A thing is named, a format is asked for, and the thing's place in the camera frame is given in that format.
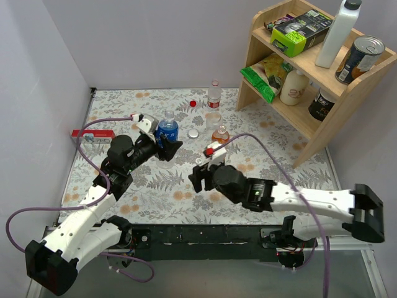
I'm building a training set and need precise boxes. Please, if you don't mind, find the white tall bottle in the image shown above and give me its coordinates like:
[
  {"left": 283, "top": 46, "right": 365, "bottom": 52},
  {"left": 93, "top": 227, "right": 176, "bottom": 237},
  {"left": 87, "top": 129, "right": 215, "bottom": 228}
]
[{"left": 315, "top": 0, "right": 362, "bottom": 68}]

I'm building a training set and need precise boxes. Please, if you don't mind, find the green chip bag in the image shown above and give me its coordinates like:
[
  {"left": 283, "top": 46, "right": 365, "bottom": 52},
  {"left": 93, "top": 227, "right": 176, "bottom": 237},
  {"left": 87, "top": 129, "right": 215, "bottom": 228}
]
[{"left": 240, "top": 53, "right": 293, "bottom": 103}]

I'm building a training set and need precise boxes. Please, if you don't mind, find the purple cable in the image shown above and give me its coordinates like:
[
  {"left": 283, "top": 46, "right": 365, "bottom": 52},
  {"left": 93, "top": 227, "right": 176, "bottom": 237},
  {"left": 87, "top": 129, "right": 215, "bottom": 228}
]
[
  {"left": 6, "top": 114, "right": 156, "bottom": 282},
  {"left": 223, "top": 133, "right": 330, "bottom": 298}
]

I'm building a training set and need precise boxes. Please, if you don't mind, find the clear jar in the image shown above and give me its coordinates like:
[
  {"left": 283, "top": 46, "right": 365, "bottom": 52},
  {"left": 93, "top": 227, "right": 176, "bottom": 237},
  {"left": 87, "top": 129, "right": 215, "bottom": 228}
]
[{"left": 205, "top": 112, "right": 223, "bottom": 131}]

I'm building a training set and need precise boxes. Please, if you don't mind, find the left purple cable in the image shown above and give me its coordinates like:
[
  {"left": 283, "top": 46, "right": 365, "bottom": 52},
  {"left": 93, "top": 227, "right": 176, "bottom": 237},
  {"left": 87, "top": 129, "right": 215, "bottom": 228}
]
[{"left": 6, "top": 114, "right": 156, "bottom": 282}]

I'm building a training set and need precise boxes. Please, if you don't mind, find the snack packet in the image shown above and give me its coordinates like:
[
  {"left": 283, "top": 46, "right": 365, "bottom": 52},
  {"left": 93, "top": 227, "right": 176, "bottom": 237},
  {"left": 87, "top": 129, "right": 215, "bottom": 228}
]
[{"left": 264, "top": 14, "right": 294, "bottom": 32}]

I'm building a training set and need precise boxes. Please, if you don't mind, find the black base frame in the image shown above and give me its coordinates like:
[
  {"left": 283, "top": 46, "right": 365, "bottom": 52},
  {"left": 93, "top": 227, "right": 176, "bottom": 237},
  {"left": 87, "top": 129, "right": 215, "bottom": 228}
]
[{"left": 108, "top": 224, "right": 317, "bottom": 268}]

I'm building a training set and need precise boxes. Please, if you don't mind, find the silver jar lid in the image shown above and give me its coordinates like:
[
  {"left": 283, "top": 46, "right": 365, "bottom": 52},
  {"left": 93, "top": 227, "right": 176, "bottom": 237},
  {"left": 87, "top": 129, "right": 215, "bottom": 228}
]
[{"left": 187, "top": 129, "right": 200, "bottom": 139}]

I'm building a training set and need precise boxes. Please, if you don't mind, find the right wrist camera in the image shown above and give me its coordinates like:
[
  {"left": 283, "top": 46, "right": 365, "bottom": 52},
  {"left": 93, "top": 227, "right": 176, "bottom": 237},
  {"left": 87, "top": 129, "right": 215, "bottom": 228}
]
[{"left": 203, "top": 142, "right": 226, "bottom": 169}]

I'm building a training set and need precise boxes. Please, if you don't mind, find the red toothpaste box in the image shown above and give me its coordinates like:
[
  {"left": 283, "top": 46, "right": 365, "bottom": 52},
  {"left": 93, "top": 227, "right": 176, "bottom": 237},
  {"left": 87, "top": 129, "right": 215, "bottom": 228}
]
[{"left": 79, "top": 130, "right": 115, "bottom": 144}]

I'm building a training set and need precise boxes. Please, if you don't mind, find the black jar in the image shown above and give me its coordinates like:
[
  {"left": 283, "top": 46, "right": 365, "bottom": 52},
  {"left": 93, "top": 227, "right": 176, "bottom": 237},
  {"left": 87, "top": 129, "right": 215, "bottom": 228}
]
[{"left": 308, "top": 88, "right": 336, "bottom": 121}]

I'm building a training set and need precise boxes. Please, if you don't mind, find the blue label water bottle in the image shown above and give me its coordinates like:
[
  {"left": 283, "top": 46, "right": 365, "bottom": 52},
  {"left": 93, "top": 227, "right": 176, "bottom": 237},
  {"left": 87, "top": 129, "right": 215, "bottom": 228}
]
[{"left": 156, "top": 111, "right": 179, "bottom": 169}]

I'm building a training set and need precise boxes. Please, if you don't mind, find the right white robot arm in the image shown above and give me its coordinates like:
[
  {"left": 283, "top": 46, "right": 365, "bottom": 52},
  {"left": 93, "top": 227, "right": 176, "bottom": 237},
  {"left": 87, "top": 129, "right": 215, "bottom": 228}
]
[{"left": 189, "top": 163, "right": 385, "bottom": 247}]

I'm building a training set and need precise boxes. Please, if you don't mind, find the wooden shelf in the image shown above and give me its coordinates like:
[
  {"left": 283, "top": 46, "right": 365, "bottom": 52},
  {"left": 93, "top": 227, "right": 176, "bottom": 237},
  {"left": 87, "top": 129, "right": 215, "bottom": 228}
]
[{"left": 244, "top": 1, "right": 396, "bottom": 168}]

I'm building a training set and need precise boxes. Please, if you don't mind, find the cream round bottle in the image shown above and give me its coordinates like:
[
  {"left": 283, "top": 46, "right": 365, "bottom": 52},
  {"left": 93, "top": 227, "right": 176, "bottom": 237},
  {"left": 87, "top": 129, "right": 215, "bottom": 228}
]
[{"left": 280, "top": 70, "right": 310, "bottom": 106}]

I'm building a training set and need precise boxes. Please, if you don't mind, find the red label water bottle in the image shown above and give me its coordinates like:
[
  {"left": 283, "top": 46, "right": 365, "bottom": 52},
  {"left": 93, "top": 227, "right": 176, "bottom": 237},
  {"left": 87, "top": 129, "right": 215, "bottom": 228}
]
[{"left": 207, "top": 79, "right": 221, "bottom": 109}]

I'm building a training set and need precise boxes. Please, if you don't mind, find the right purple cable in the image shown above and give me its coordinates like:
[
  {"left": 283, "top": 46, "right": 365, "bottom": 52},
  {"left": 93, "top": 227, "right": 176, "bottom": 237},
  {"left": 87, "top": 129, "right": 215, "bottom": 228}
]
[{"left": 223, "top": 133, "right": 330, "bottom": 298}]

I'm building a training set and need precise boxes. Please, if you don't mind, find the orange juice bottle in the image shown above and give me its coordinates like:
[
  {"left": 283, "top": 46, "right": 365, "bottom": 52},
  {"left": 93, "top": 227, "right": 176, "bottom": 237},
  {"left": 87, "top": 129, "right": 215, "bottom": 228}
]
[{"left": 212, "top": 125, "right": 230, "bottom": 144}]

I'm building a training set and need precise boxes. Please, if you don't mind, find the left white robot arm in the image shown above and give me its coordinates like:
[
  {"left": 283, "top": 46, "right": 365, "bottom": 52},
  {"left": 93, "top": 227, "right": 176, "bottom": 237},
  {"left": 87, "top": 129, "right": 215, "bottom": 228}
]
[{"left": 25, "top": 133, "right": 183, "bottom": 296}]

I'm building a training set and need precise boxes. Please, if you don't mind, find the green black box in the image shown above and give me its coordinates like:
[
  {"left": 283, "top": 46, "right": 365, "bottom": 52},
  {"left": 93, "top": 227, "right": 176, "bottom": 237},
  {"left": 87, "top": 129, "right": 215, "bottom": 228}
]
[{"left": 270, "top": 9, "right": 333, "bottom": 58}]

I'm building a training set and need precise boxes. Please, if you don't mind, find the tin can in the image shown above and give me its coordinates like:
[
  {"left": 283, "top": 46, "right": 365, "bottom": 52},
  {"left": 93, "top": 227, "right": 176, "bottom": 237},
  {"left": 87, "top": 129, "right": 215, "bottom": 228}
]
[{"left": 335, "top": 35, "right": 385, "bottom": 84}]

